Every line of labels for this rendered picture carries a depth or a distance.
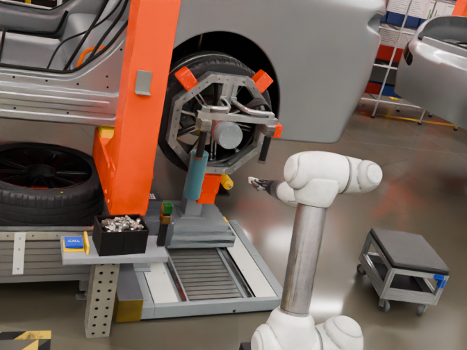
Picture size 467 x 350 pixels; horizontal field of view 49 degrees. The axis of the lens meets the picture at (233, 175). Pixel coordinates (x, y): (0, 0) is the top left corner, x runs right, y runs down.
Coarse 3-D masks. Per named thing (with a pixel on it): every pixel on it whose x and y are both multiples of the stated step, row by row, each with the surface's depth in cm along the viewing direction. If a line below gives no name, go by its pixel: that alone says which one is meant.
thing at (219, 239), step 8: (176, 232) 296; (184, 232) 298; (192, 232) 300; (200, 232) 302; (208, 232) 304; (216, 232) 306; (224, 232) 308; (232, 232) 310; (176, 240) 292; (184, 240) 294; (192, 240) 296; (200, 240) 298; (208, 240) 300; (216, 240) 302; (224, 240) 305; (232, 240) 307
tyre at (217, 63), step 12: (180, 60) 271; (192, 60) 265; (204, 60) 261; (216, 60) 261; (228, 60) 263; (192, 72) 258; (204, 72) 260; (228, 72) 265; (240, 72) 267; (252, 72) 270; (168, 84) 260; (180, 84) 259; (168, 96) 259; (264, 96) 278; (168, 108) 262; (168, 144) 271; (168, 156) 275; (180, 168) 281
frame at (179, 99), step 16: (208, 80) 254; (224, 80) 257; (240, 80) 260; (176, 96) 257; (192, 96) 255; (256, 96) 267; (176, 112) 256; (176, 128) 260; (256, 128) 282; (176, 144) 263; (256, 144) 281; (240, 160) 281
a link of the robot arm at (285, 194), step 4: (280, 184) 232; (284, 184) 229; (280, 188) 230; (284, 188) 227; (288, 188) 225; (292, 188) 224; (280, 192) 229; (284, 192) 226; (288, 192) 224; (292, 192) 222; (280, 196) 229; (284, 196) 226; (288, 196) 224; (292, 196) 222; (284, 200) 227; (288, 200) 224; (292, 200) 223; (288, 204) 227; (292, 204) 225; (296, 204) 223
